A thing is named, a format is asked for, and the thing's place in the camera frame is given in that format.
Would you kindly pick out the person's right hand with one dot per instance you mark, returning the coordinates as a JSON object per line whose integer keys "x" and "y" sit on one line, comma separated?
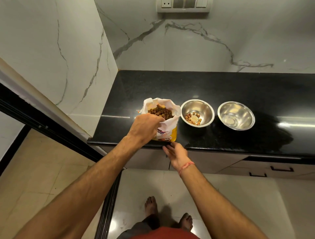
{"x": 177, "y": 156}

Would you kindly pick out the person's left hand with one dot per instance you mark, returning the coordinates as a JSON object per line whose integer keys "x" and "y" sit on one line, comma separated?
{"x": 145, "y": 128}

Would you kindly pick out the yellow dog food bag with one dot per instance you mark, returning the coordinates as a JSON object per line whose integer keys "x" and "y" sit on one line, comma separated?
{"x": 169, "y": 128}

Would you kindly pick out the steel food bowl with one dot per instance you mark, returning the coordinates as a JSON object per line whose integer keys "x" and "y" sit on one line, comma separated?
{"x": 199, "y": 106}

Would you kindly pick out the steel water bowl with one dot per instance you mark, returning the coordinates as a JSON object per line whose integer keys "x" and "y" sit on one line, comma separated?
{"x": 236, "y": 110}

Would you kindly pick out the person's right forearm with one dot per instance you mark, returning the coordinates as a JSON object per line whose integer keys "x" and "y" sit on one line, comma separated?
{"x": 216, "y": 204}

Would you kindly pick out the person's left forearm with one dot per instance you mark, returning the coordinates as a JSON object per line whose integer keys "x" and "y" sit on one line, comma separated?
{"x": 81, "y": 192}

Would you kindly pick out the person's left foot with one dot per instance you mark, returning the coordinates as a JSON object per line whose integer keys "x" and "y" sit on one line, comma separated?
{"x": 151, "y": 205}

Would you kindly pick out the person's foot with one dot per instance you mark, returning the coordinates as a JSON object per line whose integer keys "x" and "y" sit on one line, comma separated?
{"x": 151, "y": 205}
{"x": 186, "y": 220}

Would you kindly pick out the person's right foot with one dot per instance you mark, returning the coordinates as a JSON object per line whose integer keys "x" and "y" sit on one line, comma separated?
{"x": 186, "y": 220}

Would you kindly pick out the brown base cabinet door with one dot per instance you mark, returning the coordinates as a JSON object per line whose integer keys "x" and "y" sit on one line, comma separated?
{"x": 216, "y": 162}
{"x": 152, "y": 158}

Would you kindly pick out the brown drawer front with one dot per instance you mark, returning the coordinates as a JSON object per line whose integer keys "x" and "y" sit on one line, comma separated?
{"x": 236, "y": 173}
{"x": 305, "y": 167}

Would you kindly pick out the red shirt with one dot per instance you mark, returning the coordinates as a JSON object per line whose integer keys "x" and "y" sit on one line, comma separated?
{"x": 165, "y": 234}

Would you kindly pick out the grey shorts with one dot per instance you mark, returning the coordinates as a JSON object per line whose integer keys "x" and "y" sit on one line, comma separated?
{"x": 137, "y": 229}

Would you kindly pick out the black door frame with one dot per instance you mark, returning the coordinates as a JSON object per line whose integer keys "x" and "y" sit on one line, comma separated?
{"x": 49, "y": 129}

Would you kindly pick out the black wall skirting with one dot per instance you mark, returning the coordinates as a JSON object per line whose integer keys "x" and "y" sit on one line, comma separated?
{"x": 14, "y": 146}

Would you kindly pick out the white switch panel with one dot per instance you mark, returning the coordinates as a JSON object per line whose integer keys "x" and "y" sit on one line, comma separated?
{"x": 204, "y": 3}

